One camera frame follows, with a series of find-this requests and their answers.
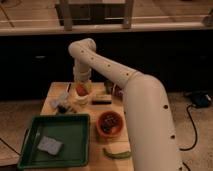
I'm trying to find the orange bowl with dark contents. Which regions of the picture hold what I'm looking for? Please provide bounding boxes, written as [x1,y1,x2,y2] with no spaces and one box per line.
[96,111,124,139]

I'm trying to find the dark small cup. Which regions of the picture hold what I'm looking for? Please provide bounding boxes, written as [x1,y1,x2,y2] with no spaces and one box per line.
[104,80,114,94]

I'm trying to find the dark red bowl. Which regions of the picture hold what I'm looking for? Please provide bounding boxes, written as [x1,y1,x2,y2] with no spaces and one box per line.
[113,85,123,99]

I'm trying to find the wooden frame stand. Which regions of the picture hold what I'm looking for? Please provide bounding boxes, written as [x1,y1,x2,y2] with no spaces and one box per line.
[55,0,134,31]

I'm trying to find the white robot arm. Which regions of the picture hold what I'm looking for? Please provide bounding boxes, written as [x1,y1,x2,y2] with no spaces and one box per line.
[68,38,183,171]

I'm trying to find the green plastic tray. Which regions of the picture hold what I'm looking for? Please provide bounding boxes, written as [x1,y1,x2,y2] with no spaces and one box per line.
[18,114,90,170]

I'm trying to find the dark floor device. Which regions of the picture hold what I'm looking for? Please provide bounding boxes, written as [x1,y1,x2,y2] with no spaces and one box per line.
[187,92,212,108]

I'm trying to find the green chili pepper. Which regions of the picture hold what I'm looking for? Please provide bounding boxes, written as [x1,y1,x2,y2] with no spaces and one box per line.
[102,148,131,159]

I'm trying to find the black floor cable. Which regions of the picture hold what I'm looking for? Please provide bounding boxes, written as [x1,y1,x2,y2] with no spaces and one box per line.
[179,103,199,171]

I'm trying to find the crumpled plastic wrapper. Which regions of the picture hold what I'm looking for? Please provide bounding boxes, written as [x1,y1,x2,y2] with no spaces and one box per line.
[50,92,68,108]

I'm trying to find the red orange apple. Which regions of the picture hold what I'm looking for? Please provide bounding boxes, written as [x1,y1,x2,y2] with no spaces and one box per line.
[76,84,88,96]

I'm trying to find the blue grey sponge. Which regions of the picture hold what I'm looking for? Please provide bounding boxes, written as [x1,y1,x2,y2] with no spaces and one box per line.
[37,136,63,155]

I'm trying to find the small dark clip items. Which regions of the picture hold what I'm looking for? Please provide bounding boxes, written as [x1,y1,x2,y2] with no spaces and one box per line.
[58,105,77,114]

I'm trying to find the black and tan eraser block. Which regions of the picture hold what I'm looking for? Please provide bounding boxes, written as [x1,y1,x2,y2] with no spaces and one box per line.
[92,95,112,104]

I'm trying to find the white paper cup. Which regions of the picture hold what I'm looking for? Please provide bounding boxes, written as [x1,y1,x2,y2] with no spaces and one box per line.
[74,92,90,105]

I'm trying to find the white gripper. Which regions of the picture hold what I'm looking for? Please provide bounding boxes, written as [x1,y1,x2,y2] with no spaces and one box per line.
[73,66,92,92]

